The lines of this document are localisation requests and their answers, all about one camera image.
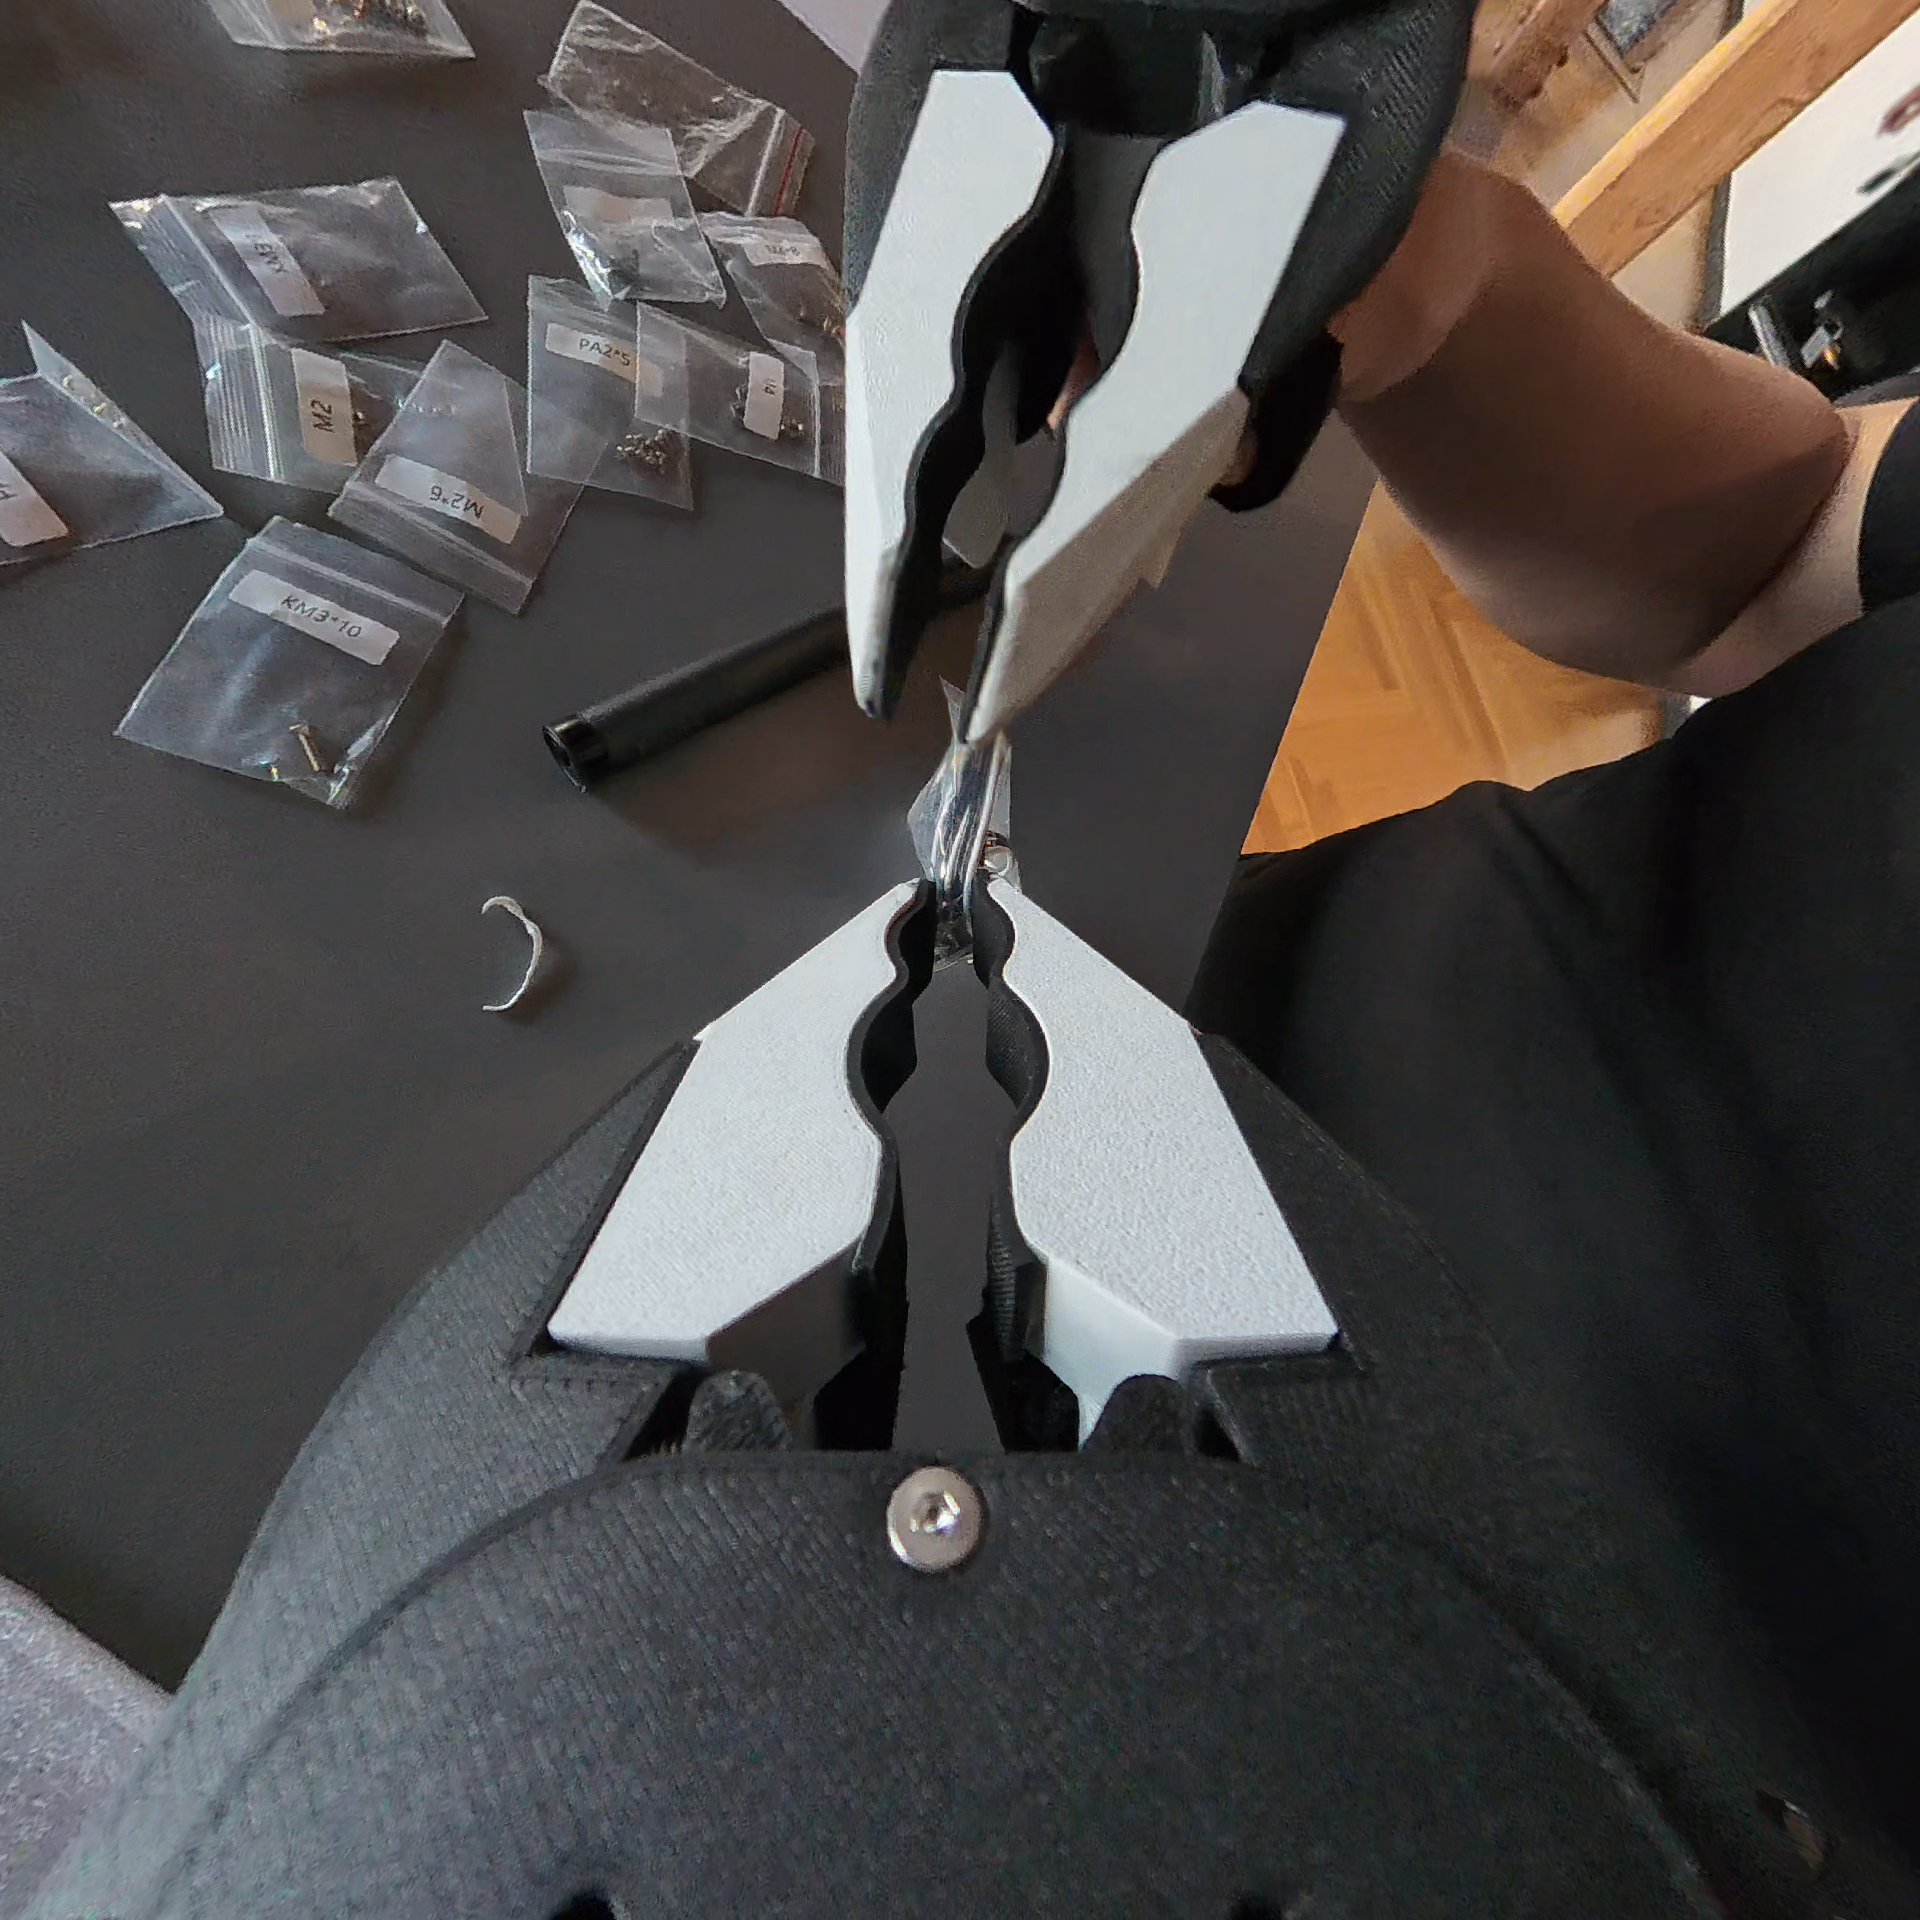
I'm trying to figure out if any person's right forearm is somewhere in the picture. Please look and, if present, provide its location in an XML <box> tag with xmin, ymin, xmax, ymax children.
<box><xmin>1332</xmin><ymin>147</ymin><xmax>1866</xmax><ymax>703</ymax></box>

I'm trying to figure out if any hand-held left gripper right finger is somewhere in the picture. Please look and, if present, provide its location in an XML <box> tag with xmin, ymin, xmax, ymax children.
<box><xmin>965</xmin><ymin>885</ymin><xmax>1344</xmax><ymax>1452</ymax></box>

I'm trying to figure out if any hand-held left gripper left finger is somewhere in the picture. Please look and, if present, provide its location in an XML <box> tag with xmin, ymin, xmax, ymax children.
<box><xmin>545</xmin><ymin>883</ymin><xmax>942</xmax><ymax>1404</ymax></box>

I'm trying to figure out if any black screwdriver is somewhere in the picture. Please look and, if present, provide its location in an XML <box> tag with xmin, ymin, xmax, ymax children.
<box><xmin>542</xmin><ymin>601</ymin><xmax>858</xmax><ymax>791</ymax></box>

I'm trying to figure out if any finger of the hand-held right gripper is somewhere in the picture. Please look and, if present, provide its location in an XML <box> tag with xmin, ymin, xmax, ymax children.
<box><xmin>841</xmin><ymin>67</ymin><xmax>1061</xmax><ymax>720</ymax></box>
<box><xmin>956</xmin><ymin>105</ymin><xmax>1347</xmax><ymax>748</ymax></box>

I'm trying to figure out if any person's dark clothing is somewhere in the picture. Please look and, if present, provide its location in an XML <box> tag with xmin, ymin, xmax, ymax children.
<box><xmin>1183</xmin><ymin>405</ymin><xmax>1920</xmax><ymax>1920</ymax></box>

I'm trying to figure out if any pile of clear screw bags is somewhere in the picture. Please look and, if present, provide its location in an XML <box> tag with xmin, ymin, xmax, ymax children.
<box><xmin>0</xmin><ymin>0</ymin><xmax>858</xmax><ymax>813</ymax></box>

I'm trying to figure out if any clear bag of cables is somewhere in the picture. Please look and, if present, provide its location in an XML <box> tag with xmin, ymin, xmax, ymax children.
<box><xmin>910</xmin><ymin>682</ymin><xmax>1030</xmax><ymax>963</ymax></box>

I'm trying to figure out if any dark grey desk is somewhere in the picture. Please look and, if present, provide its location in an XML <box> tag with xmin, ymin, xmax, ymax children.
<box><xmin>0</xmin><ymin>0</ymin><xmax>1381</xmax><ymax>1699</ymax></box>

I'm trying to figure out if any curved white plastic scrap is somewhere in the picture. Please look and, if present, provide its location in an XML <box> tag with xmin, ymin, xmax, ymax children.
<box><xmin>479</xmin><ymin>894</ymin><xmax>560</xmax><ymax>1018</ymax></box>

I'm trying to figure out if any white foam sheet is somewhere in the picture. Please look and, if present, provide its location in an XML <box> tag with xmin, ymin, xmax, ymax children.
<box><xmin>0</xmin><ymin>1575</ymin><xmax>174</xmax><ymax>1920</ymax></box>

